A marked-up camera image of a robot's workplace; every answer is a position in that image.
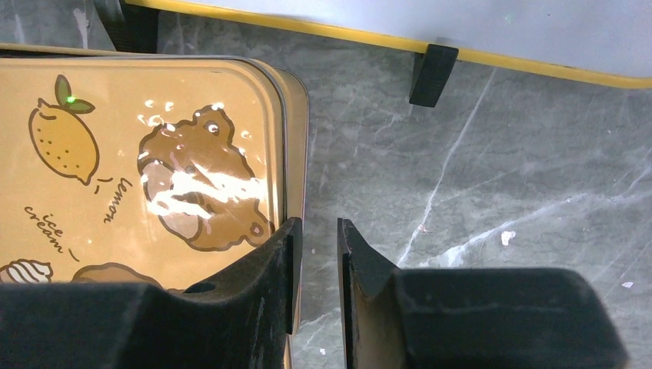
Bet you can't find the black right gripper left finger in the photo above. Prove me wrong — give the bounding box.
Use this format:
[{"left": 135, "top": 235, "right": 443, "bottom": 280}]
[{"left": 1, "top": 218, "right": 302, "bottom": 368}]

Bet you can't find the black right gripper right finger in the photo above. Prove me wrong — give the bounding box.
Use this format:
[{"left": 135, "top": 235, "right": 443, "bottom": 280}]
[{"left": 337, "top": 219, "right": 629, "bottom": 368}]

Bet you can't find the gold chocolate tin box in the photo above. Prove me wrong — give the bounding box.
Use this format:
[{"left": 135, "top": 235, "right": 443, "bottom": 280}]
[{"left": 1, "top": 44, "right": 309, "bottom": 368}]

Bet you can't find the whiteboard with yellow frame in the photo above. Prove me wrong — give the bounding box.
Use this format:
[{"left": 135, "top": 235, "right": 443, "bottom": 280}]
[{"left": 95, "top": 1, "right": 651, "bottom": 89}]

